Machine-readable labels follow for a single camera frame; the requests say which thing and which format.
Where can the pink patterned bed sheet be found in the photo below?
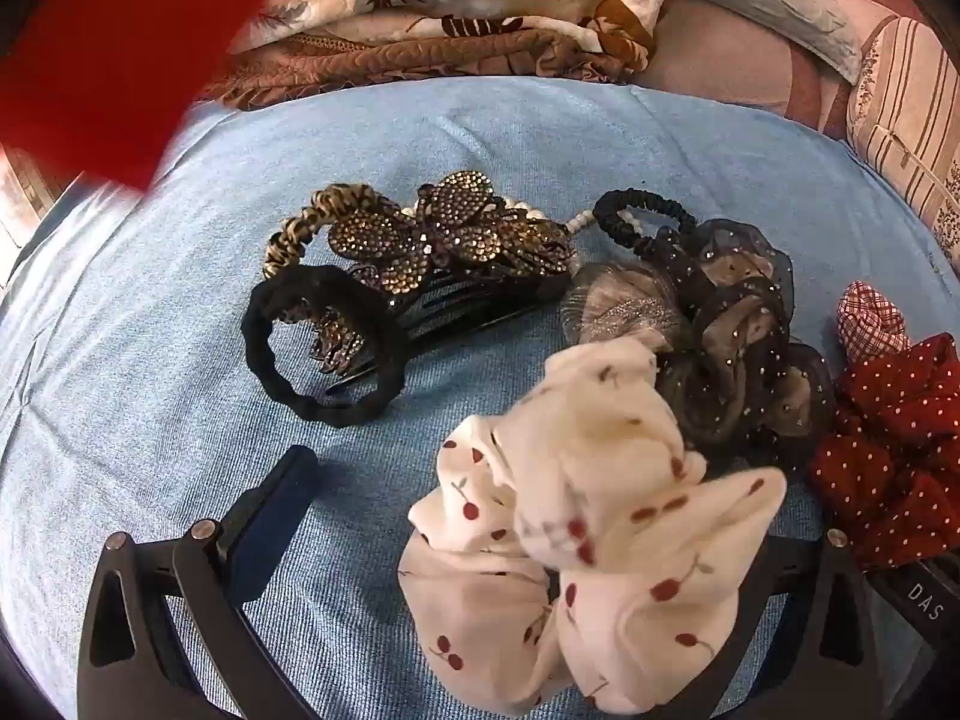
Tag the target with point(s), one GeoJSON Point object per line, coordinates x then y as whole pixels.
{"type": "Point", "coordinates": [712, 67]}

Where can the black sheer dotted scrunchie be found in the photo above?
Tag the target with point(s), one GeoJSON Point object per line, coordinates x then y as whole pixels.
{"type": "Point", "coordinates": [742, 315]}

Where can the light blue cloth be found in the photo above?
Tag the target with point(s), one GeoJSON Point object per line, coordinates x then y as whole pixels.
{"type": "Point", "coordinates": [187, 277]}

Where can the red polka dot scrunchie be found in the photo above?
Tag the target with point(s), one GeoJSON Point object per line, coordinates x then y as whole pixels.
{"type": "Point", "coordinates": [892, 450]}

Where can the grey sheer scrunchie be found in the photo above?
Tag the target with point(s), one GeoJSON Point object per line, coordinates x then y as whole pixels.
{"type": "Point", "coordinates": [622, 307]}

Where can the small rhinestone hair clip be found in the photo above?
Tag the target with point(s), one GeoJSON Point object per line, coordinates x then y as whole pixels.
{"type": "Point", "coordinates": [330, 349]}

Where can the thin dark scrunchie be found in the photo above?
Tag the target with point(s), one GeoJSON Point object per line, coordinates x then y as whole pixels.
{"type": "Point", "coordinates": [615, 229]}

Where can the white cherry print scrunchie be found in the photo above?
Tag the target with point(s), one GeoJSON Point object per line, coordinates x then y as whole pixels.
{"type": "Point", "coordinates": [600, 465]}

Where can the rhinestone butterfly hair claw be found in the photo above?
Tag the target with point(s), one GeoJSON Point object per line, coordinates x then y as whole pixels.
{"type": "Point", "coordinates": [450, 240]}

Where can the red tray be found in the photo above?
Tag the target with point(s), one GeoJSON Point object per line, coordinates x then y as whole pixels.
{"type": "Point", "coordinates": [112, 52]}

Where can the striped pillow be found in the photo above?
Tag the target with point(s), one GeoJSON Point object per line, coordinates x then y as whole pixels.
{"type": "Point", "coordinates": [907, 105]}

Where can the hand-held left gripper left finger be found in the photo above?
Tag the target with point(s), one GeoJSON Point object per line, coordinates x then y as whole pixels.
{"type": "Point", "coordinates": [264, 540]}

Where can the red plaid scrunchie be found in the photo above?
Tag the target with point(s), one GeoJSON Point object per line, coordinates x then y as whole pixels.
{"type": "Point", "coordinates": [870, 319]}

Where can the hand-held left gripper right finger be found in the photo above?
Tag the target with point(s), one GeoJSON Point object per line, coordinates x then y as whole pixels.
{"type": "Point", "coordinates": [840, 615]}

